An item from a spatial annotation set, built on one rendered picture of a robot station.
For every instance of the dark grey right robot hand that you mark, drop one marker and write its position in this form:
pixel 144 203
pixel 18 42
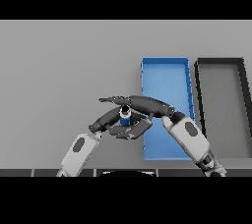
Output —
pixel 147 105

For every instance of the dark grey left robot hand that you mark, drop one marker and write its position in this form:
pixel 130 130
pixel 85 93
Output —
pixel 106 120

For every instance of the blue pipe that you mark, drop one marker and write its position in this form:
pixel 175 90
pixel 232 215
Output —
pixel 125 116

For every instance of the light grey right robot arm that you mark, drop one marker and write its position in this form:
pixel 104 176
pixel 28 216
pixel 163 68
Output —
pixel 190 139

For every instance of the blue bin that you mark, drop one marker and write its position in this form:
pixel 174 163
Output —
pixel 165 97

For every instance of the dark grey bin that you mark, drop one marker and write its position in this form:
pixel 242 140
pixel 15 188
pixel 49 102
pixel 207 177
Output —
pixel 223 103

